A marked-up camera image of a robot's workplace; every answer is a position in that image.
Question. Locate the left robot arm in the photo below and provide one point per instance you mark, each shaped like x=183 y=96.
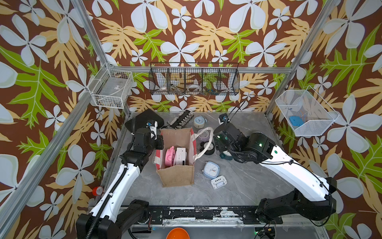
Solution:
x=105 y=221

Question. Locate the lilac round alarm clock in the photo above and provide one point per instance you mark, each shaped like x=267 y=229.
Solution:
x=204 y=136

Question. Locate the dark green alarm clock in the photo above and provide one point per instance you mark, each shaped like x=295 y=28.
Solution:
x=226 y=156

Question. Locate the pink twin-bell alarm clock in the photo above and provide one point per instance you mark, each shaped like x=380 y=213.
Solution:
x=170 y=156

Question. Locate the cream and blue alarm clock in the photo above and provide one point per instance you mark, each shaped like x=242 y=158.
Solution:
x=199 y=122

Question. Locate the blue object in basket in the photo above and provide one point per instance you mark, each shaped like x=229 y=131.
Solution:
x=296 y=121

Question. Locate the orange bowl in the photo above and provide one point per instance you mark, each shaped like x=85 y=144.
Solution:
x=178 y=233

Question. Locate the red cap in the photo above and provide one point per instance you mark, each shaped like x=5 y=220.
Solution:
x=97 y=191

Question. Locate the white wire basket right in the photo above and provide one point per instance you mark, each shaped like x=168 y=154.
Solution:
x=318 y=115

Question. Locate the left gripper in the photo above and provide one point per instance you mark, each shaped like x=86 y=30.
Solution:
x=158 y=139

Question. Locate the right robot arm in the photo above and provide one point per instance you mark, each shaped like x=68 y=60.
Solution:
x=312 y=196

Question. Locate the blue square alarm clock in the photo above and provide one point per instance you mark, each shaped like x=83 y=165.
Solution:
x=211 y=170

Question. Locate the black plastic tool case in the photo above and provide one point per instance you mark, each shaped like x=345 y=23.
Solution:
x=142 y=119

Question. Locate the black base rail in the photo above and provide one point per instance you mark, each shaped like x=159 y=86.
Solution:
x=246 y=215

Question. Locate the white wire basket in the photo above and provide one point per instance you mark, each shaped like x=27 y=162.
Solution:
x=110 y=87
x=318 y=115

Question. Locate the small white digital clock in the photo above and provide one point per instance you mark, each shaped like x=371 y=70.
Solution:
x=218 y=182

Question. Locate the canvas bag with red sides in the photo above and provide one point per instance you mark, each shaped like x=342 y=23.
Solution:
x=179 y=175

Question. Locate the black wire basket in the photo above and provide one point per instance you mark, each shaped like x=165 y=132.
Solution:
x=183 y=78

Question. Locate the white wire basket left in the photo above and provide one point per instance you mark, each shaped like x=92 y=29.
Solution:
x=110 y=87

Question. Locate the black twin-bell alarm clock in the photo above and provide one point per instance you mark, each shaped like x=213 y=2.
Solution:
x=210 y=148

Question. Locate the socket set on black rail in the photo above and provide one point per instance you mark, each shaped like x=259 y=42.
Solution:
x=180 y=121

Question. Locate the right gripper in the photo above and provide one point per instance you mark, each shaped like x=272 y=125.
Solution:
x=217 y=143

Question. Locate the white rectangular digital clock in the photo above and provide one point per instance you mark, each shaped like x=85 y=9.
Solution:
x=180 y=156

